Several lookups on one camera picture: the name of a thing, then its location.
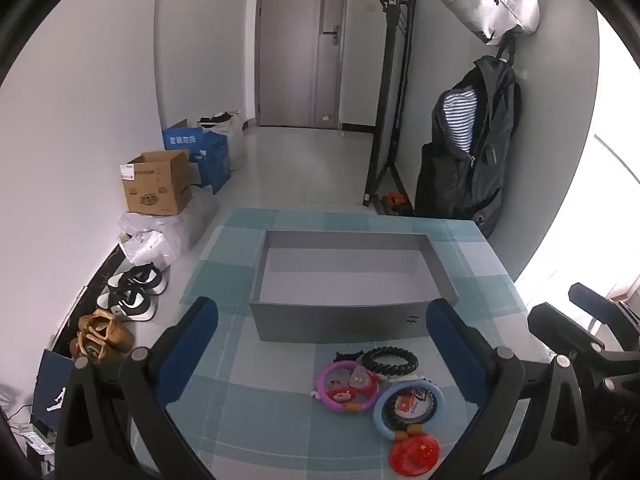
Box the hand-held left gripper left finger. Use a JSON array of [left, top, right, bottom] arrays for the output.
[[54, 296, 221, 480]]

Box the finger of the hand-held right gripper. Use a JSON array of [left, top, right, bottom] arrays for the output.
[[569, 282, 640, 352], [527, 302, 608, 362]]

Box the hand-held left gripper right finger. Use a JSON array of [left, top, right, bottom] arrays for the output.
[[425, 297, 591, 480]]

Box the round white pin badge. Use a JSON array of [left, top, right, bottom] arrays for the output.
[[387, 387, 431, 423]]

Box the black spiral hair tie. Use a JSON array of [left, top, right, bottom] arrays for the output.
[[360, 346, 420, 378]]

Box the light blue ring bracelet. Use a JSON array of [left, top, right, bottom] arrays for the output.
[[372, 379, 446, 442]]

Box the round red badge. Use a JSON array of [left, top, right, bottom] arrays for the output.
[[389, 432, 442, 476]]

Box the red cartoon hair clip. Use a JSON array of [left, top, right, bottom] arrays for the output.
[[325, 367, 376, 403]]

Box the grey cardboard box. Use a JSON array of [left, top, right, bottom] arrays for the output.
[[249, 229, 460, 345]]

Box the purple ring bracelet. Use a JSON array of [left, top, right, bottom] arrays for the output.
[[314, 360, 381, 413]]

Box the black and white sneaker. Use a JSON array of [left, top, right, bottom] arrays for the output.
[[107, 264, 168, 296], [96, 287, 156, 322]]

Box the checked teal tablecloth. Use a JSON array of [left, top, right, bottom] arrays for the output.
[[165, 206, 532, 480]]

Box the pair of brown shoes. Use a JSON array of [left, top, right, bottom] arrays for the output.
[[70, 310, 135, 363]]

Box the white plastic packet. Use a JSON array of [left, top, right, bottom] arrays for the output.
[[120, 229, 177, 267]]

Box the clear plastic bag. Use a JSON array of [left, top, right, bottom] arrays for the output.
[[117, 190, 218, 256]]

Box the dark blue paper bag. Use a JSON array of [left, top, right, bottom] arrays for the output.
[[31, 349, 76, 431]]

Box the orange toy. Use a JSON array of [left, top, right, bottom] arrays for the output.
[[381, 192, 413, 213]]

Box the brown cardboard box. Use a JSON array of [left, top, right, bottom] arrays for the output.
[[120, 150, 193, 217]]

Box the black jacket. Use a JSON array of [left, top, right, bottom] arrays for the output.
[[415, 56, 523, 238]]

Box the blue cardboard box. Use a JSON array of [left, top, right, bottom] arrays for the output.
[[162, 119, 232, 195]]

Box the white sack with dark contents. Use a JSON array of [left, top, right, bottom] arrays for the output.
[[197, 110, 248, 171]]

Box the striped shirt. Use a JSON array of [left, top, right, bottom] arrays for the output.
[[442, 87, 478, 153]]

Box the black metal coat rack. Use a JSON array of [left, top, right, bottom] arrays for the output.
[[364, 0, 420, 211]]

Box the grey door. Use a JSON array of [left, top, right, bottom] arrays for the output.
[[257, 0, 351, 128]]

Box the white hanging bag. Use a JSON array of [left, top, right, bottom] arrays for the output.
[[434, 0, 541, 43]]

